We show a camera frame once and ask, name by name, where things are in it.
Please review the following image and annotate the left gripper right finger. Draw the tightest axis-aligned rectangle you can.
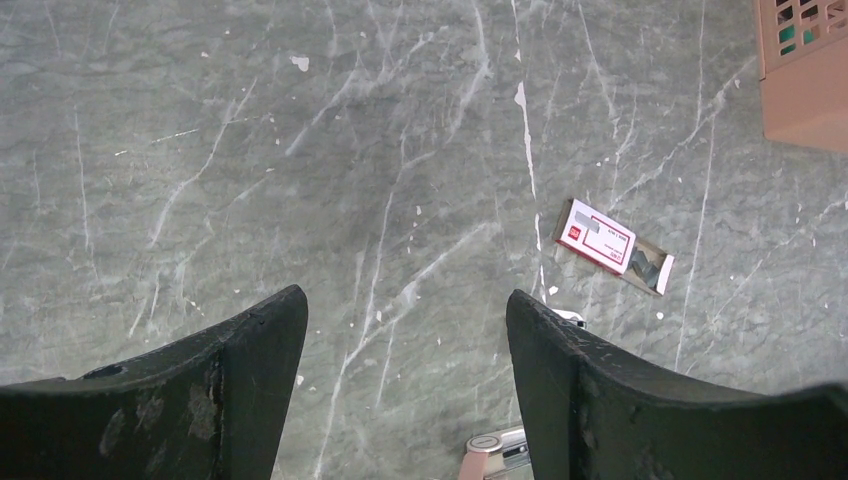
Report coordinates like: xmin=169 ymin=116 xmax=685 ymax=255
xmin=506 ymin=290 xmax=847 ymax=479

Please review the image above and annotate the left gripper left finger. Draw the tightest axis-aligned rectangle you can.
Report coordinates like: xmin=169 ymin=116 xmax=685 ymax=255
xmin=1 ymin=285 xmax=308 ymax=479

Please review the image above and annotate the red white staple box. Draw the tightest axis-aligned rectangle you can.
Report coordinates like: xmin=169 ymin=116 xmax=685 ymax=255
xmin=553 ymin=198 xmax=675 ymax=296

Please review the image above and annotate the pink stapler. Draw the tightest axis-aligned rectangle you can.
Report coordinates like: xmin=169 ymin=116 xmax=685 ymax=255
xmin=458 ymin=425 xmax=531 ymax=480

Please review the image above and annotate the orange file organizer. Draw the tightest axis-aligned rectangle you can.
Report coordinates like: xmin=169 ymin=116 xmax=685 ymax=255
xmin=753 ymin=0 xmax=847 ymax=153

